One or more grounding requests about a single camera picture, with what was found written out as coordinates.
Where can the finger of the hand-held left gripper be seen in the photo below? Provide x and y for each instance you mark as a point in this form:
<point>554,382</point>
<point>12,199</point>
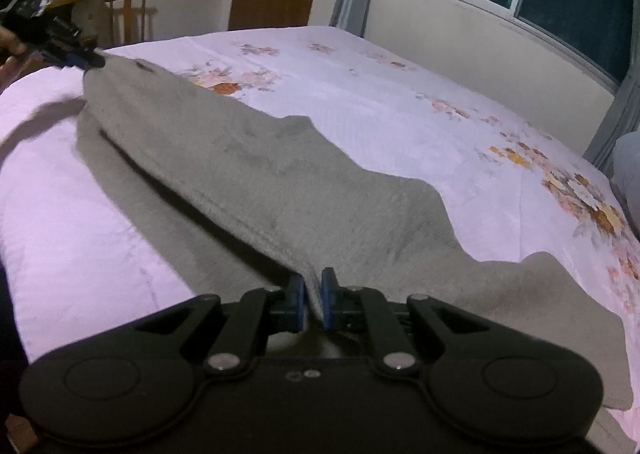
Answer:
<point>82,58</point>

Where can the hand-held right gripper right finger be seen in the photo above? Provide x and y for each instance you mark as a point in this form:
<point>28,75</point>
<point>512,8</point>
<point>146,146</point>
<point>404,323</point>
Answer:
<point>329,301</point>

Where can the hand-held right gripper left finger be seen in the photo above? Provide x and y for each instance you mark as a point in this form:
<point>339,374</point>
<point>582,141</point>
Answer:
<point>296,301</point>

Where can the person's left hand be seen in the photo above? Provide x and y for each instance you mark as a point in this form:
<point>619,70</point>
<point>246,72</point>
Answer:
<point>9,46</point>

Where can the wooden chair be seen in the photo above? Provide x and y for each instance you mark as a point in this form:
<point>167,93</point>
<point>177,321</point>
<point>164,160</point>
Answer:
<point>127,16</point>

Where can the pink floral bed sheet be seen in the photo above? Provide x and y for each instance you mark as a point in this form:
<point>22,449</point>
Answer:
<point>360,98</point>

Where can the blue-grey comforter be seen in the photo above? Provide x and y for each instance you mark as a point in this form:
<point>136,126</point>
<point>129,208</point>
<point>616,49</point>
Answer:
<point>629,178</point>

